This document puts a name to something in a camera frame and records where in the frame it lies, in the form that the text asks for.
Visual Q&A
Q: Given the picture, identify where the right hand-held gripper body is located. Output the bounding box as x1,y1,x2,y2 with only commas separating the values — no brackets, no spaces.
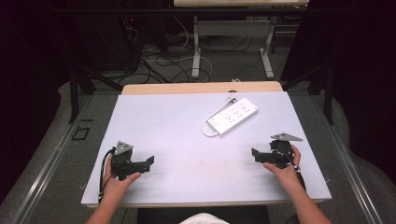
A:
265,133,304,170

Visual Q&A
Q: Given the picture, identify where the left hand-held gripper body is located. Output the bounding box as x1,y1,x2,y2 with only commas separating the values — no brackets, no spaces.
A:
110,140,143,182

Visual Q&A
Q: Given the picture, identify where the person's right hand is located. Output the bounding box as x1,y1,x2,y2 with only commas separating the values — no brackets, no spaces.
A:
263,145,303,189

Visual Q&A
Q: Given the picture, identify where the person's left hand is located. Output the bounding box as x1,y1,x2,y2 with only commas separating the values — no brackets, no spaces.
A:
102,154,142,201

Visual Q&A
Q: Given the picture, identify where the white table board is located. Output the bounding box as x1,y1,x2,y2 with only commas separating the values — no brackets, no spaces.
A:
80,91,332,208

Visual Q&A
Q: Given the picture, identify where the white power strip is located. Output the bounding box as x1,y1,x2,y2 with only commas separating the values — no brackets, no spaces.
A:
206,97,260,137

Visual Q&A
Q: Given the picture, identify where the person's dark clothing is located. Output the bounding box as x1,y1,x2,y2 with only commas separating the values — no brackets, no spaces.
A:
136,204,271,224

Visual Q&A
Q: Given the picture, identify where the square floor hatch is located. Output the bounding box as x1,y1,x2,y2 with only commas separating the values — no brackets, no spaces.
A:
71,126,92,142

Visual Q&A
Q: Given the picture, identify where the black metal stand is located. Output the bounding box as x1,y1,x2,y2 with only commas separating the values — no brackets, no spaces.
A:
68,61,124,124
281,61,336,126

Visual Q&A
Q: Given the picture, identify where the person's white clothing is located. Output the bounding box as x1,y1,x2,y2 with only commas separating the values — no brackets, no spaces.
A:
179,212,230,224

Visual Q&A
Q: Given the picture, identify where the dark equipment cabinet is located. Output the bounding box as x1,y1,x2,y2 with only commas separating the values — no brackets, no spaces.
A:
73,10,143,73

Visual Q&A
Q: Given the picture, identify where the white desk with metal legs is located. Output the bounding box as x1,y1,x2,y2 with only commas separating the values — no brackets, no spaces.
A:
173,0,310,80

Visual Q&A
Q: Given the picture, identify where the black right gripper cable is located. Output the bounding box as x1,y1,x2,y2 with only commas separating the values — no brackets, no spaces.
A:
275,147,307,191

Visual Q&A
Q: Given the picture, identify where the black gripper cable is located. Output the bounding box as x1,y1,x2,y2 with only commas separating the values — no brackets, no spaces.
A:
275,147,307,191
98,148,117,204

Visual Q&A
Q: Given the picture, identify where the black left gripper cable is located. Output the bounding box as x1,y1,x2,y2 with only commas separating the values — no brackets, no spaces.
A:
98,148,117,204

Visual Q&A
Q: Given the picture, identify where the white power strip cable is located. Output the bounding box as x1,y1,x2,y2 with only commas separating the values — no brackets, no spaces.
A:
201,98,233,138

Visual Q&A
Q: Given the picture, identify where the metal floor rail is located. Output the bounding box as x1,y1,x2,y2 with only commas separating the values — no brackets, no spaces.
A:
311,92,385,224
11,94,94,224

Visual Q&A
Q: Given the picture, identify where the bundle of black floor cables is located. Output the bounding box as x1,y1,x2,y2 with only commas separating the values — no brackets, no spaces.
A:
118,17,255,86

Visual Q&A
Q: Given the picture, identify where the white floor cable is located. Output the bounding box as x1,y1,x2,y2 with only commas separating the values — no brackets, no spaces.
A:
145,15,215,84

